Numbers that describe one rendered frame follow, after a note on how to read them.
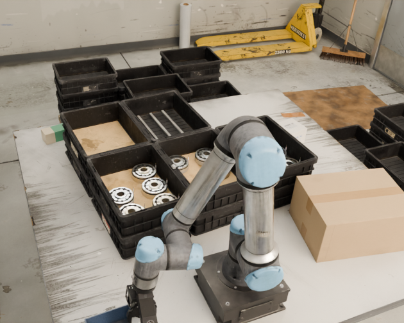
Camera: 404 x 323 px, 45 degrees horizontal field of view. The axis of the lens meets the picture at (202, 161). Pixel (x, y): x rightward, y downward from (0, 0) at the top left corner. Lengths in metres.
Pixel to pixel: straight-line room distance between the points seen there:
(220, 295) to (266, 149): 0.65
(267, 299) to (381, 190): 0.70
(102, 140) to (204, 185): 1.00
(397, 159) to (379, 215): 1.39
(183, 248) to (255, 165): 0.36
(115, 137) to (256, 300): 1.08
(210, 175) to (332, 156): 1.28
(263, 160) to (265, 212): 0.19
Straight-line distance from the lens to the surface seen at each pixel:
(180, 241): 1.44
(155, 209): 1.78
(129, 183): 2.05
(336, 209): 1.94
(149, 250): 1.37
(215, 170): 1.39
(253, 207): 1.33
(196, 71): 3.68
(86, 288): 1.84
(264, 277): 1.49
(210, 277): 1.73
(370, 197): 2.05
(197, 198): 1.44
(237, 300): 1.67
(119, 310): 1.69
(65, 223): 2.10
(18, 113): 4.30
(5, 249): 3.06
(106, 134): 2.37
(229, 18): 5.66
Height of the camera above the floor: 2.11
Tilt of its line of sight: 36 degrees down
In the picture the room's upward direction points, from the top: 4 degrees clockwise
